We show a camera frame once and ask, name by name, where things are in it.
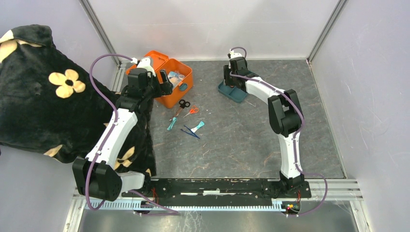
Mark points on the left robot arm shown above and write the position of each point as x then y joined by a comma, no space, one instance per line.
95,175

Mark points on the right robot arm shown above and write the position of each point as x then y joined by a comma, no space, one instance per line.
284,112

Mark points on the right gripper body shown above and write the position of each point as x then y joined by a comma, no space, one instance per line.
229,79

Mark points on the blue plastic tweezers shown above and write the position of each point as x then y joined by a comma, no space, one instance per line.
190,132

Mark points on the blue cotton pad packet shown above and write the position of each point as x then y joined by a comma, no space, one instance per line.
175,77

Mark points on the teal divided tray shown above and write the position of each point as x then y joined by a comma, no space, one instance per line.
233,93

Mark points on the orange medicine kit box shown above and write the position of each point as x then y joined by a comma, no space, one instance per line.
163,62

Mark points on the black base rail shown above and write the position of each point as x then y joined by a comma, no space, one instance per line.
223,191

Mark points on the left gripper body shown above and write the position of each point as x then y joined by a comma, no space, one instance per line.
156,89

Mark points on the teal white tube packet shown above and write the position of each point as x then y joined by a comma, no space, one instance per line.
196,128

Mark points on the teal scissor sheath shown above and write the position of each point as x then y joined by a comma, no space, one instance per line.
172,122

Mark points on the orange handled scissors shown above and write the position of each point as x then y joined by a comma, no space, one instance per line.
193,110

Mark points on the black handled scissors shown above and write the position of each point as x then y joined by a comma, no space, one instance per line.
182,105

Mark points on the black floral blanket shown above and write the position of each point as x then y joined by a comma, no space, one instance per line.
48,104

